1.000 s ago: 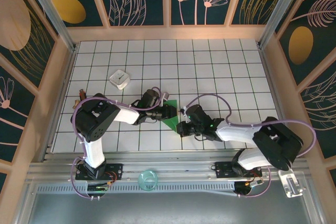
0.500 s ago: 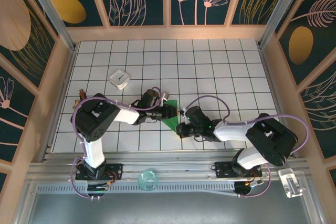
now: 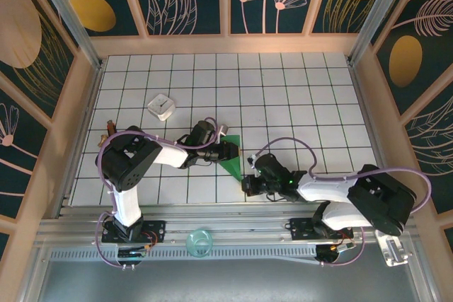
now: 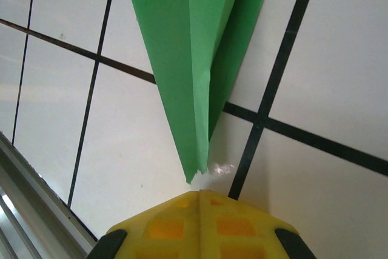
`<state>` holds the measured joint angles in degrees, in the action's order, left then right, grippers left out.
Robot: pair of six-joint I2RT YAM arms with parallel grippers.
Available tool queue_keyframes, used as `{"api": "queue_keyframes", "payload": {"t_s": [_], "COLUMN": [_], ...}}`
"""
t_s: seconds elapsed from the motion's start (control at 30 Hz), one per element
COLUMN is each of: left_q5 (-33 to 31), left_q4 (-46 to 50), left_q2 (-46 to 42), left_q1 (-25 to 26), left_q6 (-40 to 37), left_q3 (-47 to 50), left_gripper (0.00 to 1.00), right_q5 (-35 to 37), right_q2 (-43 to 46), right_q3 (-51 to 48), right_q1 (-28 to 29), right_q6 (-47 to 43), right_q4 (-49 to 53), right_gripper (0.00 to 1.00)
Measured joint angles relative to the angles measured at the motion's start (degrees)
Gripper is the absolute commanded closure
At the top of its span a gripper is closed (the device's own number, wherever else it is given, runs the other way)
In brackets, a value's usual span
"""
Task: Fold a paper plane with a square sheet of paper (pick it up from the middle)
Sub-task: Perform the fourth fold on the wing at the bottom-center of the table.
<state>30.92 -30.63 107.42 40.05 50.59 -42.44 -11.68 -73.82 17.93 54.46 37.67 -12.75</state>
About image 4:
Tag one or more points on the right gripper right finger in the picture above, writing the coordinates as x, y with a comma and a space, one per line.
239, 234

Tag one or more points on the green paper sheet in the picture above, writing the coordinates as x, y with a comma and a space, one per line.
175, 43

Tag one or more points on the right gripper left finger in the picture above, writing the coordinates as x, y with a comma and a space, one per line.
163, 234

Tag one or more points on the aluminium table rail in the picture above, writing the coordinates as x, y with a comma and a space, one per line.
18, 186

